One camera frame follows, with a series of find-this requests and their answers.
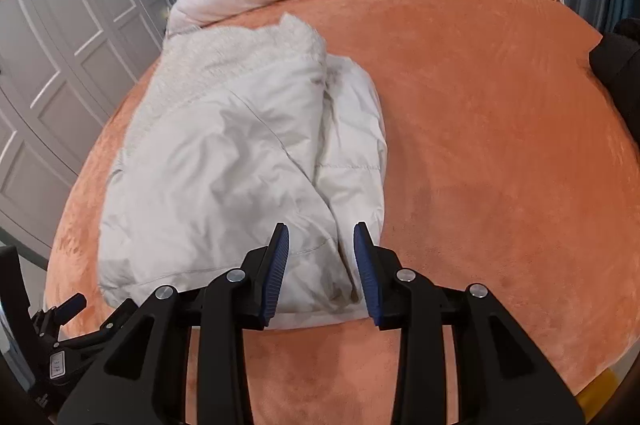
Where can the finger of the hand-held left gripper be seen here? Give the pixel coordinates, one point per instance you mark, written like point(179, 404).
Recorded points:
point(120, 312)
point(72, 305)

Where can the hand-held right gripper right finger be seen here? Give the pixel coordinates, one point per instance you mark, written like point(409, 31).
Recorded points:
point(367, 275)

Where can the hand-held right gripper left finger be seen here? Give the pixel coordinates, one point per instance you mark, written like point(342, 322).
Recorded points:
point(274, 275)

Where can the white padded jacket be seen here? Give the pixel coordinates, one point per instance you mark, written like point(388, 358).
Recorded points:
point(210, 155)

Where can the orange plush bed blanket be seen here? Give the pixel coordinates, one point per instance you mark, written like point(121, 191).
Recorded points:
point(500, 155)

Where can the white panelled wardrobe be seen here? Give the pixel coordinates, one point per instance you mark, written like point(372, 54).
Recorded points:
point(60, 55)

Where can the dark cloth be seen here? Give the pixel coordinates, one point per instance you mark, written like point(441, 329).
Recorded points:
point(617, 60)

